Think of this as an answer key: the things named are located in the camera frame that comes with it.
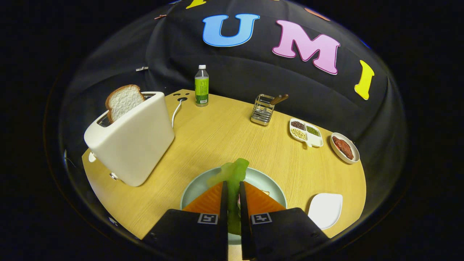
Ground white toaster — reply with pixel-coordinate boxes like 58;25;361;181
84;91;175;187

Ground white divided dish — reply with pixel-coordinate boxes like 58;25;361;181
289;118;324;148

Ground white square plate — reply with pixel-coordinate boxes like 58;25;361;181
307;193;343;230

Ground green label drink bottle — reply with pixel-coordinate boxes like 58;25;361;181
195;65;210;107

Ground green lettuce leaf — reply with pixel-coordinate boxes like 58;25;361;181
207;158;250;235

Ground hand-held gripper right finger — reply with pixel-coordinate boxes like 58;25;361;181
239;181;330;261

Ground white bread slice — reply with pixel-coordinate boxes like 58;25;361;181
105;84;145;124

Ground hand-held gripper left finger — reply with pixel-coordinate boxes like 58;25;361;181
142;181;229;261

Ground metal wire utensil holder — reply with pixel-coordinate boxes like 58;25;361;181
250;94;275;126

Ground white meat plate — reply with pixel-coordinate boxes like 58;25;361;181
330;132;360;165

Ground pale green round plate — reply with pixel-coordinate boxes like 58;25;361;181
180;167;287;245

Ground white toaster power cable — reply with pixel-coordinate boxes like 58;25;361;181
171;97;188;128

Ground red meat slices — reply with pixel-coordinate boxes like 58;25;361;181
332;136;354;160

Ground black backdrop cloth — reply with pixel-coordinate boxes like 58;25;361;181
60;0;408;203

